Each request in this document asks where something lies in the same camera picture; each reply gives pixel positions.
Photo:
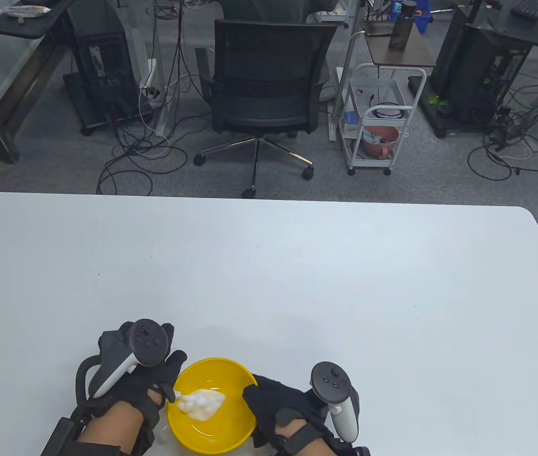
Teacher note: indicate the person's right hand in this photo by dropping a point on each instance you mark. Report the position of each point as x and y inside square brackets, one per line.
[276, 399]

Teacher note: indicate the person's left hand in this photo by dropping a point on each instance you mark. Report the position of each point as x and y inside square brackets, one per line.
[140, 384]

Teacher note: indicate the clear foam dish soap pump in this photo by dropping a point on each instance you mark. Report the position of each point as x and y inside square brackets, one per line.
[177, 395]

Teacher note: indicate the grey hand controller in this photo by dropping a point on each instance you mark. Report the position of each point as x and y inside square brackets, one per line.
[148, 344]
[330, 380]

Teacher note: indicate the yellow bowl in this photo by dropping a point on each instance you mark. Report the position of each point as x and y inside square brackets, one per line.
[212, 434]

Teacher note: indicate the person's left forearm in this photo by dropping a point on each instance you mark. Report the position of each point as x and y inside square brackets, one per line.
[107, 430]

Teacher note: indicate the person's right forearm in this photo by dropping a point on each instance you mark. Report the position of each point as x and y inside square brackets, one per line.
[316, 449]

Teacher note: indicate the white soap foam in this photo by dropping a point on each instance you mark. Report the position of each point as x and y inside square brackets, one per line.
[202, 403]

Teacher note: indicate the black wrist-mounted box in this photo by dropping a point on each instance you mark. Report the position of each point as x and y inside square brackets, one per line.
[60, 434]

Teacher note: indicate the pink bucket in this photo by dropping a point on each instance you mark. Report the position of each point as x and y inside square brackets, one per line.
[378, 145]

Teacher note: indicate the white power strip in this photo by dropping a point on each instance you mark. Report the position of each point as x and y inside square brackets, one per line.
[151, 78]

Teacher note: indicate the white round device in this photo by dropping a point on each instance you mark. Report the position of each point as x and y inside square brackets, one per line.
[388, 113]

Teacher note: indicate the white rolling cart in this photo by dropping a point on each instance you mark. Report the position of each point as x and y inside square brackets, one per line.
[407, 118]

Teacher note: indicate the black computer tower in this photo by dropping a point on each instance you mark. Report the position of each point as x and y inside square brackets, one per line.
[478, 66]
[102, 61]

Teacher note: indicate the black mesh office chair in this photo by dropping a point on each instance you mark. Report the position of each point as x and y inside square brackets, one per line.
[269, 66]

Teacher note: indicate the small green item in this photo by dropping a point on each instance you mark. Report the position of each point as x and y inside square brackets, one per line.
[436, 100]

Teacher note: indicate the small brown side table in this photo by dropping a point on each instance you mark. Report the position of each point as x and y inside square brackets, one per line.
[416, 54]

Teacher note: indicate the black desk with packet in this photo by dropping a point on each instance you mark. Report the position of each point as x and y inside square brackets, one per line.
[36, 23]

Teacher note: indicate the dark water bottle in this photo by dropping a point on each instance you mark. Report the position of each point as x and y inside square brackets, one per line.
[401, 28]

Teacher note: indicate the white packet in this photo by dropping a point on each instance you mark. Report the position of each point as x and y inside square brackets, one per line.
[24, 11]

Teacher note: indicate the blue bin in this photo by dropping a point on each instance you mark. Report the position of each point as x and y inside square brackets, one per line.
[423, 19]

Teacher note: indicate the black desk with keyboard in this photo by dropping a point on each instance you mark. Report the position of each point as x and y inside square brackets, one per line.
[535, 31]

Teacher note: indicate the black keyboard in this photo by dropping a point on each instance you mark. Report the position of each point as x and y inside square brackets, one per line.
[533, 7]

